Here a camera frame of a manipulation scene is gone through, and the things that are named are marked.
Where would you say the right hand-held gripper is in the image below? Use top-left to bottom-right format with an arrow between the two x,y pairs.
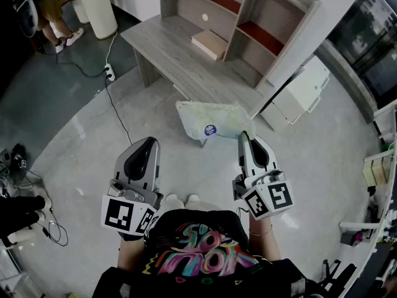
231,130 -> 295,221

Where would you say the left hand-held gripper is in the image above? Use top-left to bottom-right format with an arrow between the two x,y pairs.
100,137 -> 164,237

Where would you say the clear plastic packet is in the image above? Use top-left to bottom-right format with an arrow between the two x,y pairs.
175,100 -> 257,141

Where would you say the person's right forearm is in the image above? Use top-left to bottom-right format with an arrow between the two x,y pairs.
248,211 -> 282,261

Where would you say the person's left forearm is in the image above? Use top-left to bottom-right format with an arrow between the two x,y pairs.
117,231 -> 146,272

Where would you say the grey wooden desk with hutch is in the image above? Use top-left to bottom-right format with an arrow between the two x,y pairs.
120,0 -> 322,119

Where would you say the white drawer cabinet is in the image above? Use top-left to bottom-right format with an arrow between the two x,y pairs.
260,56 -> 331,133

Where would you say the black printed t-shirt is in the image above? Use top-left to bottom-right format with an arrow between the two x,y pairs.
141,209 -> 274,279

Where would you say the tan box stack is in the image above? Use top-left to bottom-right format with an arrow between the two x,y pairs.
362,156 -> 393,187

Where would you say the black device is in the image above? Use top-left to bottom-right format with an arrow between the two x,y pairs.
11,143 -> 29,170

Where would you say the black and purple box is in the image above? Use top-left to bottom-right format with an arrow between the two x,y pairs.
340,230 -> 373,247

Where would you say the flat cardboard box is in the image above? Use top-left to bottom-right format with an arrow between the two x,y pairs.
190,29 -> 229,61

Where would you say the black office chair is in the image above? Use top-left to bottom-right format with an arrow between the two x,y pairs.
319,258 -> 358,289

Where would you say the dark glass window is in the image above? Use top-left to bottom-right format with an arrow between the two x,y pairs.
327,0 -> 397,110

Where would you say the large white ribbed bin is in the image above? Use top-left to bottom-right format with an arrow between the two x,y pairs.
71,0 -> 119,40

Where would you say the small white bin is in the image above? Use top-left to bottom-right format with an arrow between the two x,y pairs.
72,0 -> 91,25

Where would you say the thin wrist bracelet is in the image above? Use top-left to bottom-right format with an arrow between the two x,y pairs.
248,224 -> 274,237

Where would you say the black cable bundle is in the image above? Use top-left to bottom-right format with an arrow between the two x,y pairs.
0,163 -> 69,248

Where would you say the white power cable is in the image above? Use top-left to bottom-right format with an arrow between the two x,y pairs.
105,31 -> 119,70

